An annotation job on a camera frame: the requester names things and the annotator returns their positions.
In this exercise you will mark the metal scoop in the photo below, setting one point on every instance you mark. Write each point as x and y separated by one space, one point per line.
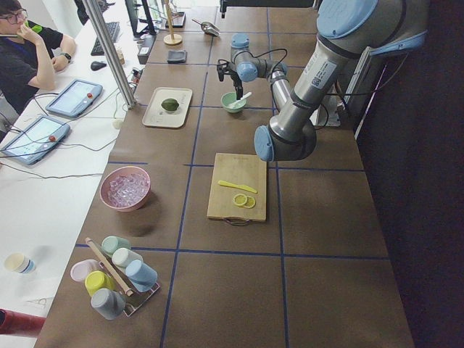
207 27

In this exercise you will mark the pink bowl with ice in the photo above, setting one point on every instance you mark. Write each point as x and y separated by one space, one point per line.
125 189

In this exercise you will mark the wooden cutting board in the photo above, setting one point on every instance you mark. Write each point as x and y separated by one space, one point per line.
244 169

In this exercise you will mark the wooden rack handle rod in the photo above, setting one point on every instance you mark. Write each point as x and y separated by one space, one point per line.
104 260

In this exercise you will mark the grey plastic cup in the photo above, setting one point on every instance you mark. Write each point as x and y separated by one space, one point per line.
108 303

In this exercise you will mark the cutting board metal handle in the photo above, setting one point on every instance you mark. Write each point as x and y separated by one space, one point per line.
237 221

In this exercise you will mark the upper lemon slice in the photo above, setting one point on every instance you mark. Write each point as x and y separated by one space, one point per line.
240 200

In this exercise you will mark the white rabbit tray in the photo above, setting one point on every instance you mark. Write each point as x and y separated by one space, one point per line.
157 116

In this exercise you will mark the yellow plastic cup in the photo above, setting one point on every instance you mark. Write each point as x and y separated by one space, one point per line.
97 280

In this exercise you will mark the pink plastic cup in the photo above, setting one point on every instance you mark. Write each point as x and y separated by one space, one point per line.
80 270

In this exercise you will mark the near teach pendant tablet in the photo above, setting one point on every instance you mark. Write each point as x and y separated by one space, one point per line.
31 145

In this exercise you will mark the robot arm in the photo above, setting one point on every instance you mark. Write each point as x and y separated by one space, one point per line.
345 30

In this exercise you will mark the wooden mug tree stand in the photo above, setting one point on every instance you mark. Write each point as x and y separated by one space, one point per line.
171 39

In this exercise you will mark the blue plastic cup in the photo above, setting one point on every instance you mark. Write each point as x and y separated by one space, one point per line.
142 276

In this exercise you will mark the grey folded cloth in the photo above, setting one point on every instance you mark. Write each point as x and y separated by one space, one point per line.
177 56

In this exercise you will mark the green plastic cup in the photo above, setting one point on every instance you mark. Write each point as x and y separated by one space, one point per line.
111 244

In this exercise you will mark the paper cup on desk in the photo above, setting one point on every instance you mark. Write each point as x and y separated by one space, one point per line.
19 263

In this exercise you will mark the green avocado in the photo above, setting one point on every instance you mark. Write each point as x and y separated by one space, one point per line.
170 104

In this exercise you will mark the white plastic cup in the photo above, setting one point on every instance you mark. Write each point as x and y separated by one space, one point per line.
122 257

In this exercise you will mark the teach pendant tablet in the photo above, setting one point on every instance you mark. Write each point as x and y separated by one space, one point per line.
31 145
75 99

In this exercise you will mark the lemon slice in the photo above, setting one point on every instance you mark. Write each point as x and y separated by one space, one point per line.
240 200
250 202

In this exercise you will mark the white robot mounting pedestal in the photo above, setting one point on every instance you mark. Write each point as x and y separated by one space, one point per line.
326 114

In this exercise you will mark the person in black shirt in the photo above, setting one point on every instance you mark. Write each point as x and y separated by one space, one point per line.
31 55

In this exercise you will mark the far teach pendant tablet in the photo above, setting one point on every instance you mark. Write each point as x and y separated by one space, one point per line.
75 99

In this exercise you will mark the lower lemon slice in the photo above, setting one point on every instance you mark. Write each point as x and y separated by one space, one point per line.
250 202

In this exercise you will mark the white wire cup rack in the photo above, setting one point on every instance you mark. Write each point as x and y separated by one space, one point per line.
136 301

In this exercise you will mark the aluminium frame post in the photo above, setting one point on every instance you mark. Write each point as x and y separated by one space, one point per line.
97 20

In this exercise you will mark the black computer mouse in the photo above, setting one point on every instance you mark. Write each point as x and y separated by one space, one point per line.
96 65

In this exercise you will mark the white plastic spoon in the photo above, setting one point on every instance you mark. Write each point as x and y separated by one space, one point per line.
237 102

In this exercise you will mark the light green bowl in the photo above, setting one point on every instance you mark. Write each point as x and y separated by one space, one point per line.
228 98

